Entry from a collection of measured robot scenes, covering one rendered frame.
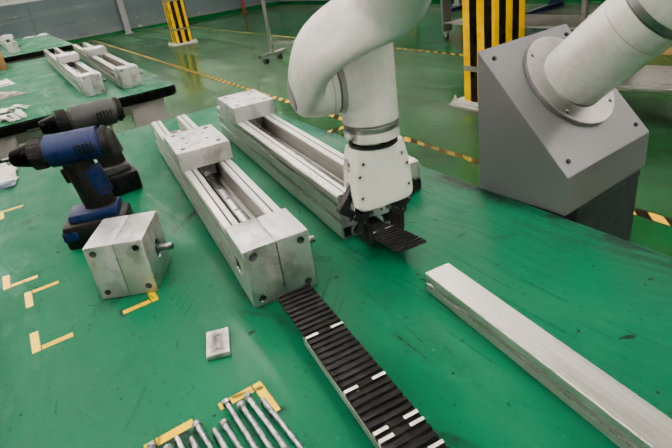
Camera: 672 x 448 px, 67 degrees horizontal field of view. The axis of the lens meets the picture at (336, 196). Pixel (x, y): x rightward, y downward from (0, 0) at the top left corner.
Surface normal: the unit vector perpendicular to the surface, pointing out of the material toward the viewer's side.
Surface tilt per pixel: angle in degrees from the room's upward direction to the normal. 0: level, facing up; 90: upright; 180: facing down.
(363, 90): 92
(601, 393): 0
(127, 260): 90
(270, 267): 90
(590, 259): 0
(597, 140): 47
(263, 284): 90
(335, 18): 58
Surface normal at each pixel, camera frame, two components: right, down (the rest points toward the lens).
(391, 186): 0.44, 0.30
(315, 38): -0.61, -0.07
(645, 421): -0.13, -0.90
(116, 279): 0.09, 0.42
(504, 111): -0.80, 0.35
